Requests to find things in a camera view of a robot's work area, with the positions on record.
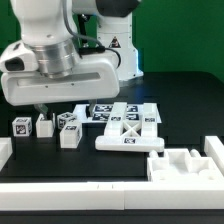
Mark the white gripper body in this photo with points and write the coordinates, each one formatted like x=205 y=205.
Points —
x=94 y=77

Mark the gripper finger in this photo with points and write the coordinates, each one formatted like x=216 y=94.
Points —
x=91 y=106
x=42 y=109

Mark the white chair seat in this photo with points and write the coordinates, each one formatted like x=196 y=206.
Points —
x=181 y=165

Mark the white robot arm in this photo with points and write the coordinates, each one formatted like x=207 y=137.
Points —
x=54 y=63

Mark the white tag base sheet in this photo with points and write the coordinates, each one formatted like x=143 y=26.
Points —
x=101 y=112

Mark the white chair back frame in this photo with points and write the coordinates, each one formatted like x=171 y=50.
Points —
x=122 y=134

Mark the white left wall block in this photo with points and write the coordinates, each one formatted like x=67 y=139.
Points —
x=5 y=151

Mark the white wall block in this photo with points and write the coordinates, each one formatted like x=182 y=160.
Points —
x=5 y=151
x=214 y=148

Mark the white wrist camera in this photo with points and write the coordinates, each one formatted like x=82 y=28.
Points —
x=18 y=58

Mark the white right wall block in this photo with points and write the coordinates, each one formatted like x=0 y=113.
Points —
x=214 y=148

